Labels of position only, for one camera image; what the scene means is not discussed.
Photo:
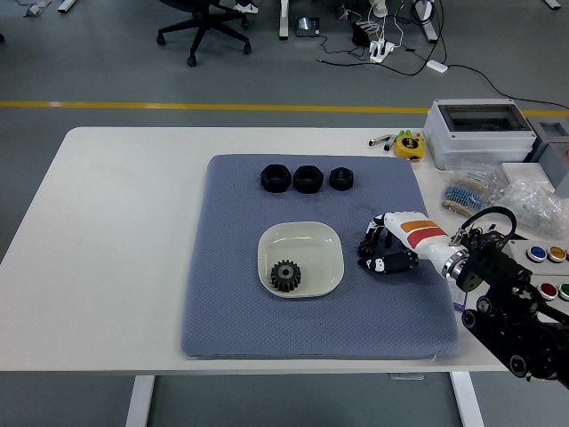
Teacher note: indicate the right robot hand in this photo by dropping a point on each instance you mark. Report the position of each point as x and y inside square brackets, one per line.
[418, 236]

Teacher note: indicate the small black gear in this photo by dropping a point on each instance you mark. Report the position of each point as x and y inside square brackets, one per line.
[364, 250]

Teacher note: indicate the large black gear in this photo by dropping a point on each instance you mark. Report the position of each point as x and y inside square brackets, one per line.
[286, 276]

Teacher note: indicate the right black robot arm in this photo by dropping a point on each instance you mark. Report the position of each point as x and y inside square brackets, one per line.
[511, 311]

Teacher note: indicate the small black hex nut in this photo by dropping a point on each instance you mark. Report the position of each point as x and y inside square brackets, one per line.
[341, 178]

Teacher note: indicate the large black hex nut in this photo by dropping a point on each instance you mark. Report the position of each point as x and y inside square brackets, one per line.
[275, 178]
[307, 179]

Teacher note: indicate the white flat box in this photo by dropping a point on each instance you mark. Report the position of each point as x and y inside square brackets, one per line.
[526, 172]

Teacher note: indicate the grey control box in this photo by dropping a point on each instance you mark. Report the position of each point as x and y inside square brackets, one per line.
[555, 151]

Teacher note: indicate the bag of blue resistors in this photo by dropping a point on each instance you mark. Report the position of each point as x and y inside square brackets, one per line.
[467, 193]

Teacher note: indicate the purple-edged label card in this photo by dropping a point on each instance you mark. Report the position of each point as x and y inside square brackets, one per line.
[458, 300]

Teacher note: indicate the yellow tape measure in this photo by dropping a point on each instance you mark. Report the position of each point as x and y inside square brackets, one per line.
[410, 147]

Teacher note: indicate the white square plate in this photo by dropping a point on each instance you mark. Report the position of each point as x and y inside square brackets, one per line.
[306, 244]

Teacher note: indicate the clear plastic parts bag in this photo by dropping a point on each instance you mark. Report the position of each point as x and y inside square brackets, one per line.
[533, 204]

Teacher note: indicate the blue push button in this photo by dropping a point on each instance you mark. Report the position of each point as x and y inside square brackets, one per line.
[536, 253]

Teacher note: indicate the grey push-button panel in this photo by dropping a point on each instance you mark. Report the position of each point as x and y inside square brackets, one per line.
[544, 271]

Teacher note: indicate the blue-grey quilted mat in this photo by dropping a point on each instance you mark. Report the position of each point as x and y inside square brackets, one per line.
[311, 320]

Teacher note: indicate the red push button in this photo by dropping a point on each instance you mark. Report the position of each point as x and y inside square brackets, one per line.
[548, 291]

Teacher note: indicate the green push button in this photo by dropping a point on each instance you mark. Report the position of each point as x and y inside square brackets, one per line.
[565, 291]

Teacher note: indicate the white power adapter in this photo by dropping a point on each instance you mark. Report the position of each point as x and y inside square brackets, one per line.
[437, 66]

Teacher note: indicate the white table leg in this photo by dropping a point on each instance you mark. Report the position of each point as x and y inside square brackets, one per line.
[467, 400]
[140, 400]

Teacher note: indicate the white power strip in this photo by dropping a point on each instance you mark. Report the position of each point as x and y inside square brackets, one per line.
[382, 50]

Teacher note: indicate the black power adapter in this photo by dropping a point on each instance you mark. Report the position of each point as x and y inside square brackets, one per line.
[360, 33]

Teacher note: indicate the white desk leg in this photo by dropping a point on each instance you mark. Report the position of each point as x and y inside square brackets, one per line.
[283, 20]
[429, 22]

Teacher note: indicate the black desk phone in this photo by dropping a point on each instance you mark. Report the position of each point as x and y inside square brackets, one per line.
[307, 26]

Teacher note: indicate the person's foot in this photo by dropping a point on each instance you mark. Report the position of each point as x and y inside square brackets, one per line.
[246, 6]

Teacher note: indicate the black office chair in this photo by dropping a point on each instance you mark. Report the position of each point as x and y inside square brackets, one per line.
[204, 26]

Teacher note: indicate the grey electrical enclosure box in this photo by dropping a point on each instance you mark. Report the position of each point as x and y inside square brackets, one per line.
[480, 142]

